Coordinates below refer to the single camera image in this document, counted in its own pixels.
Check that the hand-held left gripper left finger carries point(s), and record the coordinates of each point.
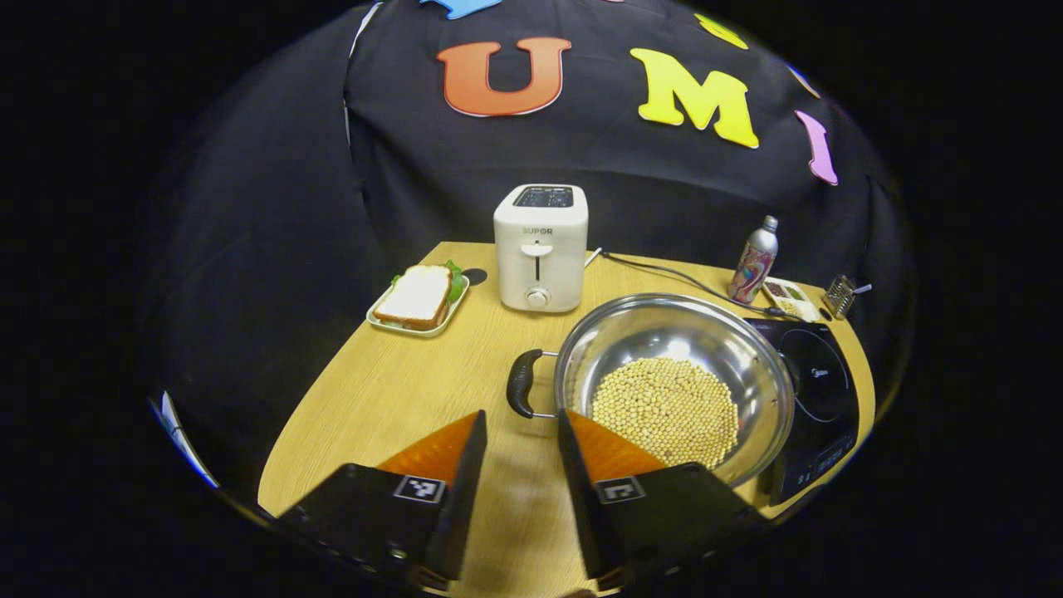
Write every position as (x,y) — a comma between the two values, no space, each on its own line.
(465,498)

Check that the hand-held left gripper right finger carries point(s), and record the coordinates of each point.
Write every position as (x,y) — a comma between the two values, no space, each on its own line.
(581,498)

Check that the black induction cooktop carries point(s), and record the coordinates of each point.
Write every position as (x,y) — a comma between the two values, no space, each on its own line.
(818,390)

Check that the pile of soybeans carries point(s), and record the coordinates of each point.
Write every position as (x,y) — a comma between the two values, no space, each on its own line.
(664,407)

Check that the pale green plate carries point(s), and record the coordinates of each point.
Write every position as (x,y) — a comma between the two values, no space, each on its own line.
(394,325)

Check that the sandwich with lettuce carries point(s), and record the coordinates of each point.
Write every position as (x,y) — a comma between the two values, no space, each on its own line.
(415,295)

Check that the white toaster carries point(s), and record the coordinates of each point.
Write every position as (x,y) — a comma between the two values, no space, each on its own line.
(540,249)

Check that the silver drink bottle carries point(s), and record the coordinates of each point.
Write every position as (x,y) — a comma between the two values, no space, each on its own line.
(754,266)

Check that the white divided tray of grains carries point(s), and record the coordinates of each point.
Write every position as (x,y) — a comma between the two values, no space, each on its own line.
(789,295)

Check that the black backdrop cloth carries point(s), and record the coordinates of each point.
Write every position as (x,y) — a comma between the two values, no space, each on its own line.
(415,166)

